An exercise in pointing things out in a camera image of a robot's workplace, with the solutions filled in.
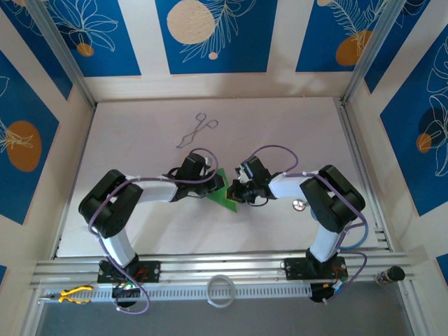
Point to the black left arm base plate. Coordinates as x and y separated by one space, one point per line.
150 271

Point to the aluminium frame post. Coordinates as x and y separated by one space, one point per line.
64 52
370 52

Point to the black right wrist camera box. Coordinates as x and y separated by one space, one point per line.
255 169

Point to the aluminium side rail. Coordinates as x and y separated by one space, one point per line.
84 140
355 150

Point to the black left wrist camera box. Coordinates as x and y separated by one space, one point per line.
192 168

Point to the dark capped bottle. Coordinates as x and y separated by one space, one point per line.
392 273

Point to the green paper sheet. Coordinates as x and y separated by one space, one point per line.
218 199

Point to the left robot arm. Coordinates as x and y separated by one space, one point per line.
154 190

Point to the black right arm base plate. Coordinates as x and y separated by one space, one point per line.
295 269

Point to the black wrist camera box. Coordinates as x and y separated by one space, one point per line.
255 169
192 168

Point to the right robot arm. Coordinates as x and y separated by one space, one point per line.
288 185

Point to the white tape roll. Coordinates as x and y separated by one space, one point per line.
208 292

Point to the aluminium front rail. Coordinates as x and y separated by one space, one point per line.
224 266

